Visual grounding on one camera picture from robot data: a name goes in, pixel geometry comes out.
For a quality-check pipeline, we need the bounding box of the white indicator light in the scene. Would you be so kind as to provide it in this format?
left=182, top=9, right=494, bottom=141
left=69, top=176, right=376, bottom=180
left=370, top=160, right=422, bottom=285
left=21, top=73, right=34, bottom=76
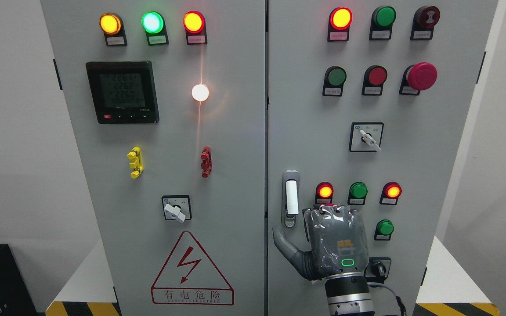
left=191, top=83, right=210, bottom=102

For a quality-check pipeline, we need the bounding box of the upper right selector switch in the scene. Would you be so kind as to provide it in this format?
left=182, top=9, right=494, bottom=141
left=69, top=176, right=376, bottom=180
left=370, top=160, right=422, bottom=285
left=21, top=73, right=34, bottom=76
left=349, top=122, right=385, bottom=152

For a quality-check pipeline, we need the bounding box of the yellow terminal connector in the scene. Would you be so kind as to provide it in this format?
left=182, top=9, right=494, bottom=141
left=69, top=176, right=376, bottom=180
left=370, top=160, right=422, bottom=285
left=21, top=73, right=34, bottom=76
left=126, top=146, right=144, bottom=179

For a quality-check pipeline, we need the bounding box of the red emergency stop button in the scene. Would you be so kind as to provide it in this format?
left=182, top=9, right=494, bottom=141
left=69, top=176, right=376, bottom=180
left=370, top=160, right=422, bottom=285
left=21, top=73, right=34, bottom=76
left=399, top=62, right=437, bottom=96

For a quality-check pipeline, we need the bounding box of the red lit light top right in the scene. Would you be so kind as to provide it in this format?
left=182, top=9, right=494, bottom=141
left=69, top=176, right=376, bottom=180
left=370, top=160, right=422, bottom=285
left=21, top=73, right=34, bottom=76
left=327, top=7, right=353, bottom=42

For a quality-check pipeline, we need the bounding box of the green push button upper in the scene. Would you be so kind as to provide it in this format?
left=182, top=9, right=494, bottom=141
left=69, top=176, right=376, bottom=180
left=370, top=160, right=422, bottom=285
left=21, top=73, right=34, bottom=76
left=322, top=66, right=347, bottom=97

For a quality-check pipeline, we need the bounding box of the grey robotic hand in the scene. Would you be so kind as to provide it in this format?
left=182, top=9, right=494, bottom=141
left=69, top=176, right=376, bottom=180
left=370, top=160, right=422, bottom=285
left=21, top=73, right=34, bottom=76
left=273, top=204, right=369, bottom=281

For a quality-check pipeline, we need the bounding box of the green push button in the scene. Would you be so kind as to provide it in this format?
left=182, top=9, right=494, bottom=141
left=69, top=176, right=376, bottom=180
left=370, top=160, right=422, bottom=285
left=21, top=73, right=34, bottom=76
left=322, top=66, right=347, bottom=97
left=373, top=219, right=395, bottom=241

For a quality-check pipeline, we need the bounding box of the green light middle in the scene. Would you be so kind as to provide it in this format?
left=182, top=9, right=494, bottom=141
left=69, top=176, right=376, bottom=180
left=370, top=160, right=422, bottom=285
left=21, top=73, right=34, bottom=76
left=347, top=182, right=368, bottom=205

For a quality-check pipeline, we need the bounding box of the red electric hazard sign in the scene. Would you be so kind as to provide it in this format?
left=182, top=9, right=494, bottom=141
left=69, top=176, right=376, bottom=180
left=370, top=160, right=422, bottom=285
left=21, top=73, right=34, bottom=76
left=151, top=231, right=234, bottom=305

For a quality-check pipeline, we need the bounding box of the left door selector switch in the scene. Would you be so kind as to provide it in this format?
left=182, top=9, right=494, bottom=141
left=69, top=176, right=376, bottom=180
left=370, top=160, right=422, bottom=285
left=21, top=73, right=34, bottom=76
left=161, top=195, right=192, bottom=223

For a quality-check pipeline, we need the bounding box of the red indicator light top left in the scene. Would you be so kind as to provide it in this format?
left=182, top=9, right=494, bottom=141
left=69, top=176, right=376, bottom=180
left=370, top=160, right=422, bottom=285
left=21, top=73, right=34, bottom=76
left=183, top=11, right=207, bottom=45

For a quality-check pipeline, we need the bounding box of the red lit light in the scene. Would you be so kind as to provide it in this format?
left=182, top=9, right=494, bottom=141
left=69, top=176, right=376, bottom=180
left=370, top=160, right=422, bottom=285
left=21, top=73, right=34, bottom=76
left=327, top=7, right=353, bottom=42
left=379, top=182, right=402, bottom=205
left=314, top=182, right=334, bottom=204

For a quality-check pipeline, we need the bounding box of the green light top right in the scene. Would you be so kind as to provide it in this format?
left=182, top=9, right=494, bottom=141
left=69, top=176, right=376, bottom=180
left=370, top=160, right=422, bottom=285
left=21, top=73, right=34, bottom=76
left=369, top=6, right=396, bottom=41

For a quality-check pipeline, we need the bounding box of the green indicator light top left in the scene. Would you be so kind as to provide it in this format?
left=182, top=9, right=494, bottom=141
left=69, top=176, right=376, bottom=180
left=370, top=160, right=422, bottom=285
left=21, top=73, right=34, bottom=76
left=141, top=11, right=169, bottom=46

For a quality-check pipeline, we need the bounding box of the black digital power meter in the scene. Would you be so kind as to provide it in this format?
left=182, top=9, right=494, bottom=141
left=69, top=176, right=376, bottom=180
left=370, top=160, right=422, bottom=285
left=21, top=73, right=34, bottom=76
left=86, top=61, right=159, bottom=124

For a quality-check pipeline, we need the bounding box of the green push button lower right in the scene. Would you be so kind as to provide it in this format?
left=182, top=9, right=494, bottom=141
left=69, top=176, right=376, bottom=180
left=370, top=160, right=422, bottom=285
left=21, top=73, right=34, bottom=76
left=373, top=219, right=395, bottom=241

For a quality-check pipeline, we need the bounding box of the red lit light middle left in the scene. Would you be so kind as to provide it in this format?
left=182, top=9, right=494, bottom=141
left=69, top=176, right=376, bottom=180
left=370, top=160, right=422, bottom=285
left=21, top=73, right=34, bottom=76
left=314, top=182, right=334, bottom=204

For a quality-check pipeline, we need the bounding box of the red terminal connector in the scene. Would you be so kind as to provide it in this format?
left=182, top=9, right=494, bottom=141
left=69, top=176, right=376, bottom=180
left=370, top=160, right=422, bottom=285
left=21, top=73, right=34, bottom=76
left=199, top=146, right=213, bottom=178

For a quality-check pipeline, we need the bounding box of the yellow indicator light top left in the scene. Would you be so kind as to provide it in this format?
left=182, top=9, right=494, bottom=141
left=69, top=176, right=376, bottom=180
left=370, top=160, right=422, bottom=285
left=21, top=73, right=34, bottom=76
left=100, top=12, right=128, bottom=46

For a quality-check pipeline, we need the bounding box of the right grey cabinet door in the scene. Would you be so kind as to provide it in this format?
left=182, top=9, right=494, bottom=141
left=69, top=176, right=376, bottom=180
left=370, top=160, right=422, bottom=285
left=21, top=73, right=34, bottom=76
left=268, top=0, right=498, bottom=315

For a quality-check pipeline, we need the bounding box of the grey cabinet door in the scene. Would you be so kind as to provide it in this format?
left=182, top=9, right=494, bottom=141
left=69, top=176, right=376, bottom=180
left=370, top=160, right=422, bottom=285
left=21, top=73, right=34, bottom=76
left=268, top=0, right=498, bottom=315
left=41, top=0, right=266, bottom=316

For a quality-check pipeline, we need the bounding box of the white platform with hazard stripes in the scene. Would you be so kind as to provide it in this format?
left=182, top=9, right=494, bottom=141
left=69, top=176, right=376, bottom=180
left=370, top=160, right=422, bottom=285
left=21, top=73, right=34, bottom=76
left=45, top=238, right=500, bottom=316

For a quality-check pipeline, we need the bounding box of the red lit light middle right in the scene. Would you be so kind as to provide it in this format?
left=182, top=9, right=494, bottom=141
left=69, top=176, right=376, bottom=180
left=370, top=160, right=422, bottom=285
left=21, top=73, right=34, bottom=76
left=379, top=182, right=402, bottom=205

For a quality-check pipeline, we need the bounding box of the silver door handle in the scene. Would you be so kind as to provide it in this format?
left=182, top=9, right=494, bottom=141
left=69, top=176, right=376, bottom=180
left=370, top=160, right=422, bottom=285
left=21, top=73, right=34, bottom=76
left=281, top=170, right=300, bottom=228

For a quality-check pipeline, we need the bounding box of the left grey cabinet door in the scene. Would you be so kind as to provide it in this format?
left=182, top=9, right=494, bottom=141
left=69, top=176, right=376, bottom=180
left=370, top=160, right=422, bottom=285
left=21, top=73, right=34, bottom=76
left=41, top=0, right=266, bottom=316

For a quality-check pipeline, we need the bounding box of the black rotary knob switch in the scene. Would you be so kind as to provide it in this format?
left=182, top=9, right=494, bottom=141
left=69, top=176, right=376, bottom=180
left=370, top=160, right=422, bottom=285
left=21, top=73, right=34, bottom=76
left=364, top=257, right=392, bottom=284

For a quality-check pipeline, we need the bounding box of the dark red buzzer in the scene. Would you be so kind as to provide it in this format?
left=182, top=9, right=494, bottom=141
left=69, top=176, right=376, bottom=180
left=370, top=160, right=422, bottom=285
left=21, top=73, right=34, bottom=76
left=410, top=6, right=440, bottom=40

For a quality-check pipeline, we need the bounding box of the red push button upper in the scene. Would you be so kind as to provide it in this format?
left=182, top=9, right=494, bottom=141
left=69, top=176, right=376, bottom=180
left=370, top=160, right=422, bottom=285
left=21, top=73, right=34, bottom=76
left=361, top=65, right=387, bottom=96

